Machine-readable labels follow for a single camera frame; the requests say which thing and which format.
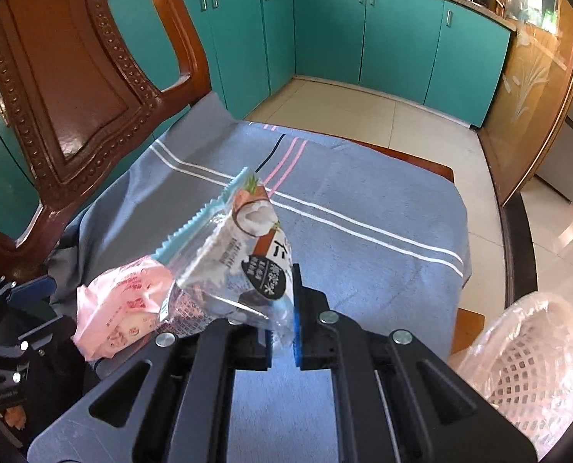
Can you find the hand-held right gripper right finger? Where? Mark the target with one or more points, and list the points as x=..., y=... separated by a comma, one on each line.
x=297, y=328

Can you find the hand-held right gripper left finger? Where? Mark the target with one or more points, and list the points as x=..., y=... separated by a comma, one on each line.
x=248, y=352

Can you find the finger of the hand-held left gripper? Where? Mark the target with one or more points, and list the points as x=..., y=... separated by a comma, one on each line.
x=45, y=335
x=31, y=288

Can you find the pink plastic packet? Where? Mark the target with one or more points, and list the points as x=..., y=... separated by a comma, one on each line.
x=118, y=308

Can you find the clear printed snack packet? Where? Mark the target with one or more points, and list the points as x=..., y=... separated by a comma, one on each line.
x=219, y=260

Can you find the person's left hand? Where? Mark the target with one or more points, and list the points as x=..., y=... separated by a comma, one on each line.
x=14, y=417

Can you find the blue striped blanket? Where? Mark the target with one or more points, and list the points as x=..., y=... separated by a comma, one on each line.
x=363, y=212

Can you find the carved wooden chair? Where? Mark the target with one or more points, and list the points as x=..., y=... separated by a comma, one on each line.
x=65, y=82

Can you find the black door track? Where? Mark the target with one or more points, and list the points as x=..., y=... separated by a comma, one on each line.
x=518, y=251

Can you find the teal lower kitchen cabinets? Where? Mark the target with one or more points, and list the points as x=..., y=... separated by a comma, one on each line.
x=330, y=24

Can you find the grey refrigerator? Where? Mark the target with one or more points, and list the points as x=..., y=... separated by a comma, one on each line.
x=571, y=154

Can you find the wood framed glass sliding door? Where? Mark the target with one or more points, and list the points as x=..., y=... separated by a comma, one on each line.
x=532, y=82

